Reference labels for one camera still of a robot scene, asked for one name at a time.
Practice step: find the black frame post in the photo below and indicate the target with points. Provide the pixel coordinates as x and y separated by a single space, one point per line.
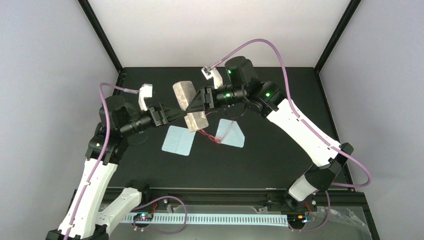
101 34
337 33

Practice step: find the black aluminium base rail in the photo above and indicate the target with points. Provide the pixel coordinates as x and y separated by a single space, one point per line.
271 200

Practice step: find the right controller circuit board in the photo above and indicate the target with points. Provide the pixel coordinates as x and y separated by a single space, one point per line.
301 218

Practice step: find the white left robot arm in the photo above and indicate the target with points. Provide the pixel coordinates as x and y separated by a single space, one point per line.
118 121

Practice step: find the white slotted cable duct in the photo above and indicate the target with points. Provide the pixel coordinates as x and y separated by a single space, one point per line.
275 220

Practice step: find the controller circuit board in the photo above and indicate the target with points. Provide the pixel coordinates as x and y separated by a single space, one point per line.
143 217
301 218

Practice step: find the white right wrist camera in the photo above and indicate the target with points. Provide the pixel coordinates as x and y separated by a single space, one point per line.
213 74

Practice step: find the black left frame post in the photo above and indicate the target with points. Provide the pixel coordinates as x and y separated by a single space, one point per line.
101 34

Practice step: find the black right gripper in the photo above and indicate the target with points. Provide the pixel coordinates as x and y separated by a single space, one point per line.
204 92

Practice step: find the pink transparent sunglasses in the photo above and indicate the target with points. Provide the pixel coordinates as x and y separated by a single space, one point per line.
212 136

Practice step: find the left controller circuit board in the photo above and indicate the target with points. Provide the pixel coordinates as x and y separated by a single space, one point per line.
143 217

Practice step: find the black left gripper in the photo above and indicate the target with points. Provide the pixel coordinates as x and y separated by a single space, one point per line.
165 118

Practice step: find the black right frame post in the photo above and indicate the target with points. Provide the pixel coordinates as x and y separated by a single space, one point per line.
337 33

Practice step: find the light blue cleaning cloth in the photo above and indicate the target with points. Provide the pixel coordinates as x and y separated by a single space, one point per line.
178 140
240 137

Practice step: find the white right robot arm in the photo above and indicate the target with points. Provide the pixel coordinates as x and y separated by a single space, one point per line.
268 100

